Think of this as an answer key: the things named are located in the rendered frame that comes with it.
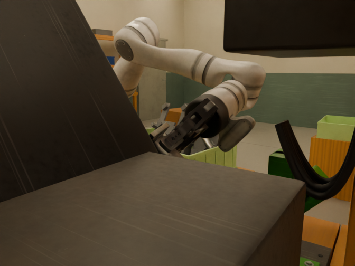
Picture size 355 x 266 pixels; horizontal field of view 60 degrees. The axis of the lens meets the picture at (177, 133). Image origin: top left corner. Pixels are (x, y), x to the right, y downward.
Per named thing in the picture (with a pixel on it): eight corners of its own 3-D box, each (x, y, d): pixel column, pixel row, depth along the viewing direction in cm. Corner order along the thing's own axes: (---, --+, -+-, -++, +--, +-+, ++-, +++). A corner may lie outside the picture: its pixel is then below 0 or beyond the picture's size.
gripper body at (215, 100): (186, 112, 61) (158, 131, 54) (209, 82, 55) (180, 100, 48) (213, 139, 60) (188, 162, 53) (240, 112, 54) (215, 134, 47)
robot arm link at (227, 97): (255, 127, 53) (267, 114, 57) (208, 82, 54) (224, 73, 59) (225, 155, 59) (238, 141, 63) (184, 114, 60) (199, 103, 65)
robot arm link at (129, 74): (141, 6, 80) (122, 63, 101) (117, 23, 75) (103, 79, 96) (168, 29, 80) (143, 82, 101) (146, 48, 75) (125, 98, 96)
